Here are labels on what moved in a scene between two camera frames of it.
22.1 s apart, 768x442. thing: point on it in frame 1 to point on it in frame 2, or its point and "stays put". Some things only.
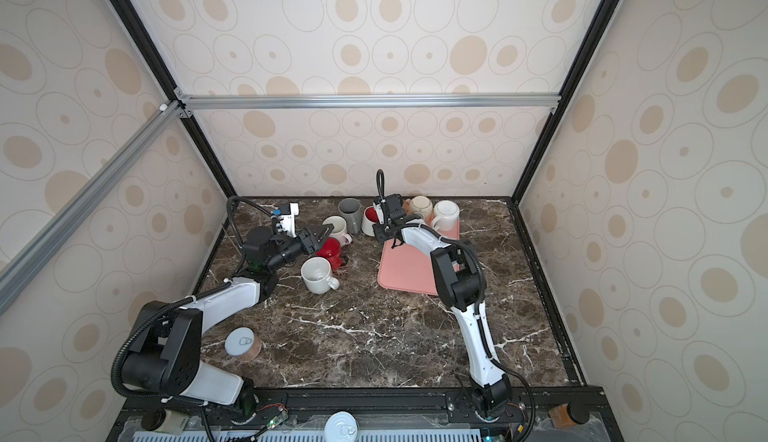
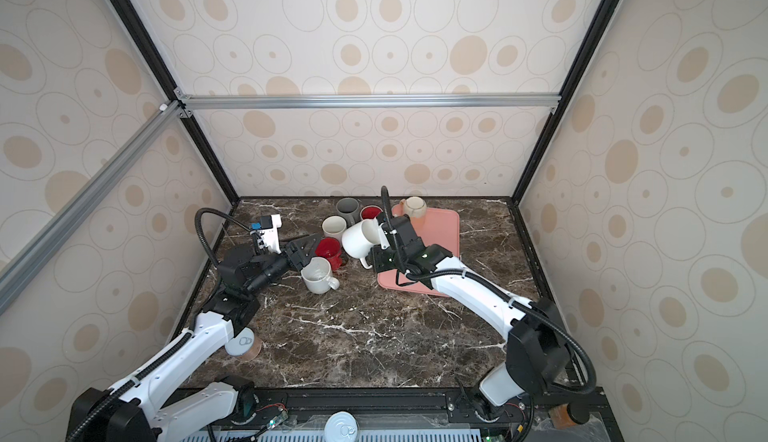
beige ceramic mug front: [316, 275] stays put
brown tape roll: [243, 344] stays put
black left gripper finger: [319, 232] to [310, 242]
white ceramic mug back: [446, 215] to [359, 239]
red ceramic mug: [331, 249] stays put
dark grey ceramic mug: [351, 209] stays put
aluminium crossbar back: [227, 100] stays put
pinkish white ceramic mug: [339, 230] stays put
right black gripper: [379, 233] to [375, 255]
